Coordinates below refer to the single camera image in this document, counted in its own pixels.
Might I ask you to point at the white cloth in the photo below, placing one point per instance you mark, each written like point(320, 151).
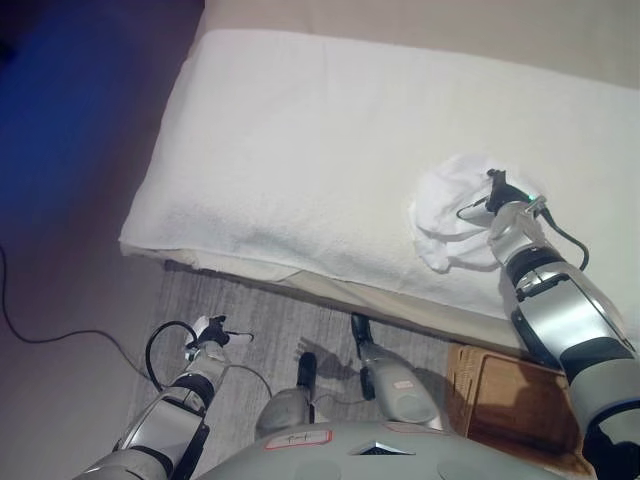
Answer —
point(450, 215)

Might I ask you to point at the brown wicker basket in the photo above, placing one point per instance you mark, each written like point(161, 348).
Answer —
point(515, 400)

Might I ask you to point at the silver robot torso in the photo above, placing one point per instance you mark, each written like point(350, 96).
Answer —
point(350, 450)

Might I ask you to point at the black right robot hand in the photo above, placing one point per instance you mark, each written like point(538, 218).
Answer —
point(498, 192)

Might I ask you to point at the silver robot leg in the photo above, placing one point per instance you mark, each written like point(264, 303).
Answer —
point(290, 395)
point(395, 375)

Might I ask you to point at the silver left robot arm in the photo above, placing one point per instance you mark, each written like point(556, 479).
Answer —
point(165, 420)

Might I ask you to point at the silver right robot leg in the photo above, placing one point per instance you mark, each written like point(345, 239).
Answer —
point(395, 375)

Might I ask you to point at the white bed with sheet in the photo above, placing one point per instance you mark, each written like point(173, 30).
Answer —
point(350, 165)

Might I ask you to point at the silver left robot leg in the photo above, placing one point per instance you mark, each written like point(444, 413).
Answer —
point(290, 395)

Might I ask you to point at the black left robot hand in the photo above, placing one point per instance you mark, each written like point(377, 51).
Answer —
point(214, 334)

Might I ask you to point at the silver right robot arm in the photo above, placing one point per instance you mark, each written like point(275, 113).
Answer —
point(565, 310)

